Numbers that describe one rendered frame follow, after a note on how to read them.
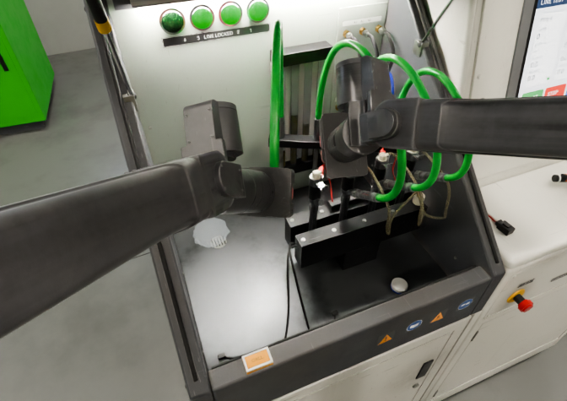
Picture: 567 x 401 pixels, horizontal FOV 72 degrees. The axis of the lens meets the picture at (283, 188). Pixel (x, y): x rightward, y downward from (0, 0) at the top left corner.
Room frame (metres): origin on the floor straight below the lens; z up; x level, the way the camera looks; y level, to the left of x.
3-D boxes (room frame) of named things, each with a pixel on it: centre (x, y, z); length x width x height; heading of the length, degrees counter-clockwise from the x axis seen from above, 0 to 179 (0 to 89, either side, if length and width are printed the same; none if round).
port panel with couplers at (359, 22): (0.95, -0.19, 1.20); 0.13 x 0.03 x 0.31; 112
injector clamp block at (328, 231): (0.66, -0.18, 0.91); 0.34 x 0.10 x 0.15; 112
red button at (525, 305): (0.52, -0.59, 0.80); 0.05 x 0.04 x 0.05; 112
